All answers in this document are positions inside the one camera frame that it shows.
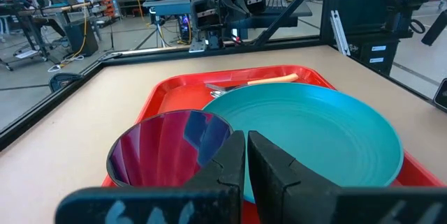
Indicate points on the black bin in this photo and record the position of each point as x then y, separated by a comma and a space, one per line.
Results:
82, 39

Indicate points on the computer tower with lights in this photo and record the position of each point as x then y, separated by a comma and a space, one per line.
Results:
184, 28

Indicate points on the teal green plate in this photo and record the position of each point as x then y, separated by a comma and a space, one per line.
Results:
314, 130

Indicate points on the black diagonal frame brace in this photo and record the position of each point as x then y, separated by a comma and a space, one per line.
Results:
290, 9

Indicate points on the computer desk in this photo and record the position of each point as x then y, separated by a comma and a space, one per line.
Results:
174, 7

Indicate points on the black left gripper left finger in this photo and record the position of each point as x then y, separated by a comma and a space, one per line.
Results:
157, 206

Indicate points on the small black box device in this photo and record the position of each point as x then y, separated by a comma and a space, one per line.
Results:
441, 95

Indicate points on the silver metal bracket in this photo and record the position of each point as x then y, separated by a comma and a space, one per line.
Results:
340, 33

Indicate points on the brown board table mat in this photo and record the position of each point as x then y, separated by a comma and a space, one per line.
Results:
87, 112

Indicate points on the purple translucent cup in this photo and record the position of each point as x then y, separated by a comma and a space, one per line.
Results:
157, 147

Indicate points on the wooden-top workbench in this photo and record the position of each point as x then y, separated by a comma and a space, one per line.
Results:
70, 6

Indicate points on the storage shelf rack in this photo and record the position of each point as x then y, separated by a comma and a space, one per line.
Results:
101, 0

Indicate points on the backlit black keyboard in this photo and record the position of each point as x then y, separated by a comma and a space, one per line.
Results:
277, 3

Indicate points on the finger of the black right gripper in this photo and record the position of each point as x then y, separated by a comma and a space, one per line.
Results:
229, 7
244, 6

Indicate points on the red plastic tray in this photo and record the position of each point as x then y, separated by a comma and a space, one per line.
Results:
181, 95

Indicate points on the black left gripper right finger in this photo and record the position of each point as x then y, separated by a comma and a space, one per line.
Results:
314, 206

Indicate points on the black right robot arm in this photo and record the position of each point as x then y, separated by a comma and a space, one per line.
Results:
211, 37

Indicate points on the black aluminium table frame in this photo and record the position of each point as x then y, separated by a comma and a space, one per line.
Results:
52, 107

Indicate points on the dark chair back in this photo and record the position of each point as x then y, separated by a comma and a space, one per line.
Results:
64, 81

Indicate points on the black equipment cabinet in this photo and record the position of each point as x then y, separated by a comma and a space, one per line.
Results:
377, 25

